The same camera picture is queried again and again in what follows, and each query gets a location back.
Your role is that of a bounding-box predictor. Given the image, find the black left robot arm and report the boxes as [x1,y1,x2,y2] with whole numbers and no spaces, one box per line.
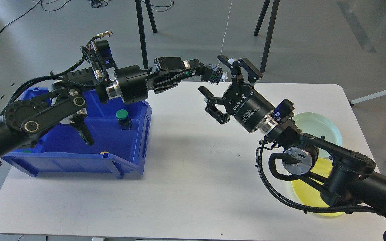
[0,31,221,166]

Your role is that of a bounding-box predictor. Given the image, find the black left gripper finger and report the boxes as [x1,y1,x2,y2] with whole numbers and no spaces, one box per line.
[151,57,213,75]
[149,72,197,94]

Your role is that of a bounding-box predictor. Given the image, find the white cable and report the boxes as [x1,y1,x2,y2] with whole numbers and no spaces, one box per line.
[218,0,233,64]

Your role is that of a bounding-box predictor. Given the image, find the light green plate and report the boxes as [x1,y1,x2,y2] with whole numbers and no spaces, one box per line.
[292,112,343,146]

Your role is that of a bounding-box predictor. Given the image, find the white power plug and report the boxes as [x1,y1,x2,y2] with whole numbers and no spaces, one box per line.
[221,72,237,82]

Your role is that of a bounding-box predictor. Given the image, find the black tripod legs left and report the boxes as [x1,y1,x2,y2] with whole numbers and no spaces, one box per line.
[135,0,157,70]

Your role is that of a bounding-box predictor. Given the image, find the yellow plate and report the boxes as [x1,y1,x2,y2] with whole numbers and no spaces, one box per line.
[291,158,332,208]

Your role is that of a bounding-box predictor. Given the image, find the black floor cables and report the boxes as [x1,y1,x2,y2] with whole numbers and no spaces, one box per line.
[0,0,175,57]

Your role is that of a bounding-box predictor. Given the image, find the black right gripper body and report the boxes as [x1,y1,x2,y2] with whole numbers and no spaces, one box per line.
[222,83,278,134]

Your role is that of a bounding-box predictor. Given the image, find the black tripod legs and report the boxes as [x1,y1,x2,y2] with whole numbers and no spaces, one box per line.
[135,0,157,70]
[253,0,280,73]

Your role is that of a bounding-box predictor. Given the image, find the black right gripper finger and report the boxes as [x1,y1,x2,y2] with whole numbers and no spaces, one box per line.
[198,86,233,125]
[218,55,263,86]

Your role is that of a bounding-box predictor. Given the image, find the blue plastic bin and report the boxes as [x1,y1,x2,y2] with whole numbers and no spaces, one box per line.
[2,90,152,178]

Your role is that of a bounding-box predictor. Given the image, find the black tripod legs right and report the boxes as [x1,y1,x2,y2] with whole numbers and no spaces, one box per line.
[253,0,280,73]

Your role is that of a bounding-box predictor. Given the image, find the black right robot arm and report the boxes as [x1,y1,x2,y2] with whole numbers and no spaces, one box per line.
[199,55,386,241]

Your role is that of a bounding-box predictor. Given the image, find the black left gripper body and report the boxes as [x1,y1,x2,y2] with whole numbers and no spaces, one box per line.
[106,65,152,105]

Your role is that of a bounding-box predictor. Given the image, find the green push button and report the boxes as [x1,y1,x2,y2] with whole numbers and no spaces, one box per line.
[186,64,224,84]
[116,109,133,130]

